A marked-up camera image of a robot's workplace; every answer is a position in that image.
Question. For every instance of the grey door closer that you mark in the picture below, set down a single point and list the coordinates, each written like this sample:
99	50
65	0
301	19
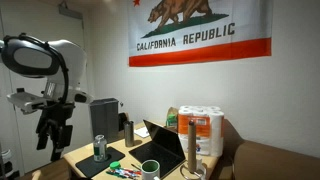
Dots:
70	11

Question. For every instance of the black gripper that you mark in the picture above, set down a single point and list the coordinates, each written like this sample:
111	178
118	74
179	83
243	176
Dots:
58	115

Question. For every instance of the white door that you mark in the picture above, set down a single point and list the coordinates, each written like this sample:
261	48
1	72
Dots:
33	20

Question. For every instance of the green bottle lid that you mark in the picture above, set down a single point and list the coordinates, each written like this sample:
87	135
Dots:
115	165

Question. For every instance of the white mug with green inside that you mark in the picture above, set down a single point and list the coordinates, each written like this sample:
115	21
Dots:
150	171

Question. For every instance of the white notepad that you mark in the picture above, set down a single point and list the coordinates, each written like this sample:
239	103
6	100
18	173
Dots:
142	132

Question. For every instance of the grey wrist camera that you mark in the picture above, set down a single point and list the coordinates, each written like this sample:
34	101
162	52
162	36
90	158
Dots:
25	100

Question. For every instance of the paper towel roll pack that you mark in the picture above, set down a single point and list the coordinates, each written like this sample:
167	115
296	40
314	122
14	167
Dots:
206	133

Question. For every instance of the brown couch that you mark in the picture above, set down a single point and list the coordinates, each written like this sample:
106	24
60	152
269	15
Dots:
273	163

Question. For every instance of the black laptop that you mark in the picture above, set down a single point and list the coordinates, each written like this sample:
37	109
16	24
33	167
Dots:
160	146

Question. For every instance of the California Republic flag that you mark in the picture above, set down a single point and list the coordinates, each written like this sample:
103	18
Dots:
200	43

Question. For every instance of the white and black equipment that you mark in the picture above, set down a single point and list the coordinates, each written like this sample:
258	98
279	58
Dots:
6	163

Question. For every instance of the green plastic bottle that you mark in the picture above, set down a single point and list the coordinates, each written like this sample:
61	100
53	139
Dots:
172	120

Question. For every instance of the black round object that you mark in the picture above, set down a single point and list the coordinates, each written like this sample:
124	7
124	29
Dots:
122	121

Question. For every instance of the clear bottle with green label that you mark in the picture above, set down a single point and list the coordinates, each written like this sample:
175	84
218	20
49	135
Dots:
100	148

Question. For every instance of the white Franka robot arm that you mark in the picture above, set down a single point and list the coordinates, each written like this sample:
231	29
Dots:
71	56

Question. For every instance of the black door lock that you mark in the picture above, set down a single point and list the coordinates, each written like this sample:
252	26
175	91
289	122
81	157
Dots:
20	90

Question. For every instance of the red orange pen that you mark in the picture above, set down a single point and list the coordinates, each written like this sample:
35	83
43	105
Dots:
135	172

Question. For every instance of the paper towel holder with tube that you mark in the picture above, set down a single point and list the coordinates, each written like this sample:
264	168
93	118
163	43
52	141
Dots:
191	146

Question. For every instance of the purple and white pen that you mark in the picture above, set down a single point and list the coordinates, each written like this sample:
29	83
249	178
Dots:
125	172

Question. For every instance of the stainless steel tumbler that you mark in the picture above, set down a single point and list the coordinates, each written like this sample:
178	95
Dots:
129	133

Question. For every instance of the green container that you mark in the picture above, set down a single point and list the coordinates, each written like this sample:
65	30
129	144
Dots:
171	110

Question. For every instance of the black tablet folio mat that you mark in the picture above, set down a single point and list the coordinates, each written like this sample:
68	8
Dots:
96	163

